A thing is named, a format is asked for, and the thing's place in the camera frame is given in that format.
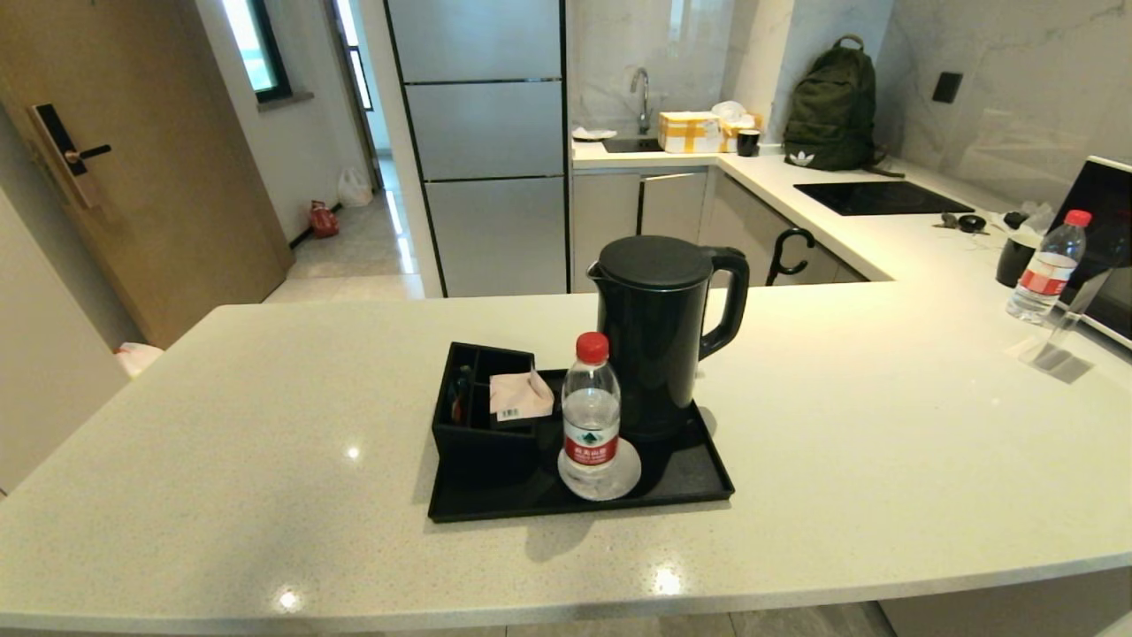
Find pink tea bag packet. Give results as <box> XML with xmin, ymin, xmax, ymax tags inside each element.
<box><xmin>489</xmin><ymin>370</ymin><xmax>555</xmax><ymax>424</ymax></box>

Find clear water bottle red cap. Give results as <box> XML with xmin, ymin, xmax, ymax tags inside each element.
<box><xmin>1006</xmin><ymin>210</ymin><xmax>1093</xmax><ymax>325</ymax></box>
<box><xmin>561</xmin><ymin>332</ymin><xmax>623</xmax><ymax>496</ymax></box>

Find black electric kettle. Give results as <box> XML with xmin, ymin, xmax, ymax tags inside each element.
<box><xmin>587</xmin><ymin>234</ymin><xmax>751</xmax><ymax>441</ymax></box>

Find black cup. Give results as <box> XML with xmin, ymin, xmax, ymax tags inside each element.
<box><xmin>996</xmin><ymin>232</ymin><xmax>1037</xmax><ymax>288</ymax></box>

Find grey cabinet door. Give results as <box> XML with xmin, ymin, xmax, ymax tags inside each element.
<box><xmin>572</xmin><ymin>172</ymin><xmax>641</xmax><ymax>293</ymax></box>
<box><xmin>639</xmin><ymin>170</ymin><xmax>709</xmax><ymax>247</ymax></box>

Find black compartment organizer box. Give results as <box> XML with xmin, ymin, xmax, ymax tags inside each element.
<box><xmin>431</xmin><ymin>342</ymin><xmax>540</xmax><ymax>484</ymax></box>

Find black rectangular serving tray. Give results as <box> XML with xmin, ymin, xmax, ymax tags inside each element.
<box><xmin>428</xmin><ymin>367</ymin><xmax>737</xmax><ymax>523</ymax></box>

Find silver refrigerator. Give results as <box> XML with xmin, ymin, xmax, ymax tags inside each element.
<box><xmin>385</xmin><ymin>0</ymin><xmax>571</xmax><ymax>298</ymax></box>

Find white box yellow tape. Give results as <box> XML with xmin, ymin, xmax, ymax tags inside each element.
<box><xmin>658</xmin><ymin>111</ymin><xmax>724</xmax><ymax>155</ymax></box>

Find chrome kitchen faucet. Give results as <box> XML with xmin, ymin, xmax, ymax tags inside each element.
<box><xmin>630</xmin><ymin>67</ymin><xmax>654</xmax><ymax>135</ymax></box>

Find dark green backpack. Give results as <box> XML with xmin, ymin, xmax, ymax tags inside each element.
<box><xmin>783</xmin><ymin>34</ymin><xmax>906</xmax><ymax>178</ymax></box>

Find narrow dark framed glass door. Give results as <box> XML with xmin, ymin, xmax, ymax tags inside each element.
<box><xmin>333</xmin><ymin>0</ymin><xmax>376</xmax><ymax>112</ymax></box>

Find black induction cooktop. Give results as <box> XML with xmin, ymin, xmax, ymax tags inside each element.
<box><xmin>793</xmin><ymin>180</ymin><xmax>975</xmax><ymax>217</ymax></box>

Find dark framed window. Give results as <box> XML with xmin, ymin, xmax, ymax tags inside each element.
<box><xmin>221</xmin><ymin>0</ymin><xmax>293</xmax><ymax>103</ymax></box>

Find brown wooden door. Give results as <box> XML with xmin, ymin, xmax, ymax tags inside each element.
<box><xmin>0</xmin><ymin>0</ymin><xmax>294</xmax><ymax>349</ymax></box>

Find pale pink white bag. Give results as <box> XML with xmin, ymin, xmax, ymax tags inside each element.
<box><xmin>115</xmin><ymin>342</ymin><xmax>165</xmax><ymax>379</ymax></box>

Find crumpled clear plastic wrap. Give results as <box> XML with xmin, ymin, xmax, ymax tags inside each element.
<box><xmin>1004</xmin><ymin>202</ymin><xmax>1058</xmax><ymax>240</ymax></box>

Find clear acrylic sign holder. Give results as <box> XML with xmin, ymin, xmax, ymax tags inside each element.
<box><xmin>1019</xmin><ymin>265</ymin><xmax>1115</xmax><ymax>384</ymax></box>

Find black electronic door lock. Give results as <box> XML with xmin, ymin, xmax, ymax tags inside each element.
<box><xmin>27</xmin><ymin>104</ymin><xmax>113</xmax><ymax>210</ymax></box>

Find black curved umbrella handle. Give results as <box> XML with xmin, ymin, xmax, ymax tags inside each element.
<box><xmin>766</xmin><ymin>227</ymin><xmax>817</xmax><ymax>287</ymax></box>

